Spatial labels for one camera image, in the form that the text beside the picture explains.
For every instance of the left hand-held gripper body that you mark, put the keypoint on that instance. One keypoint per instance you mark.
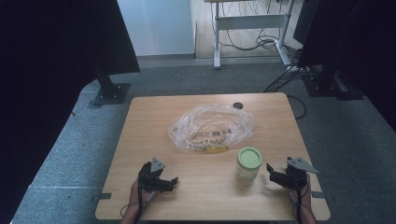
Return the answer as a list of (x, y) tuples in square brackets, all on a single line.
[(150, 174)]

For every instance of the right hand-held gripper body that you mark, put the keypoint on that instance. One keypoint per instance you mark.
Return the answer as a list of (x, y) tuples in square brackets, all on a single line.
[(297, 174)]

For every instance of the glass jar with green lid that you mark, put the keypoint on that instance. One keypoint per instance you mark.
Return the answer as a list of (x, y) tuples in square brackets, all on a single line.
[(249, 163)]

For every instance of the clear plastic bag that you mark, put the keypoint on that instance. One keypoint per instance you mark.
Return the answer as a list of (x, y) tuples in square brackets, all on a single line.
[(211, 129)]

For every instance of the person's right hand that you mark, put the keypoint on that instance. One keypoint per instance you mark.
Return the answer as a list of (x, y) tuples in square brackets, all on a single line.
[(303, 196)]

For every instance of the person's left hand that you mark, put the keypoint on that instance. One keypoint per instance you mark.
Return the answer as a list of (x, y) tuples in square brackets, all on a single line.
[(137, 196)]

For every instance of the black round table grommet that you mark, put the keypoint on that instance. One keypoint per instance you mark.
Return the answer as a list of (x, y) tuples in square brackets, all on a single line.
[(238, 105)]

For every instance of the black curtain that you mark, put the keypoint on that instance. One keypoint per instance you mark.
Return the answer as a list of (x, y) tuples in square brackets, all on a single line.
[(46, 77), (358, 46)]

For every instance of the dark monitor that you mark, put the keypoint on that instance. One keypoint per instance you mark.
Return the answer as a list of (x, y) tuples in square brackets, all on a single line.
[(303, 21)]

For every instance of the grey table edge bracket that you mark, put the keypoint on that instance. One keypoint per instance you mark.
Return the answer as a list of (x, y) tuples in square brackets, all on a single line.
[(105, 196), (318, 194)]

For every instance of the black stand with base plate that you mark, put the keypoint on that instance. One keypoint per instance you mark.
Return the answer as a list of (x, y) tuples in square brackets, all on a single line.
[(327, 82), (110, 91)]

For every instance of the white desk frame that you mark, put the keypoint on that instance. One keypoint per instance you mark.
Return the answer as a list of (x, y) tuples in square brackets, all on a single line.
[(249, 21)]

